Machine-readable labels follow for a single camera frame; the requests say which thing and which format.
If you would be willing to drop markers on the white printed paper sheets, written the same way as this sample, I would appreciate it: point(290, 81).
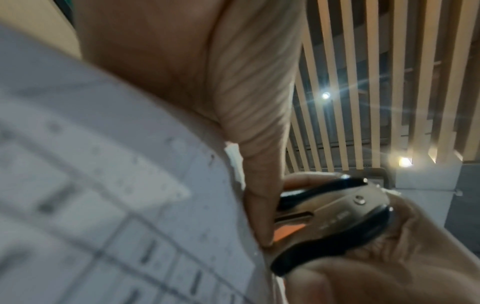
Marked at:
point(112, 193)

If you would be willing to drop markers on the person's left hand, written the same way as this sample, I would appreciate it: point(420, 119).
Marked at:
point(168, 53)

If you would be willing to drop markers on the round ceiling spotlight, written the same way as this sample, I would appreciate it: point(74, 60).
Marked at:
point(326, 95)

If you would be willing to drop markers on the person's right hand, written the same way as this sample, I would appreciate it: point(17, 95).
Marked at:
point(405, 267)

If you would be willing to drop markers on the black metal staple remover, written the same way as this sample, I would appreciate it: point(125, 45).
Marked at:
point(337, 213)

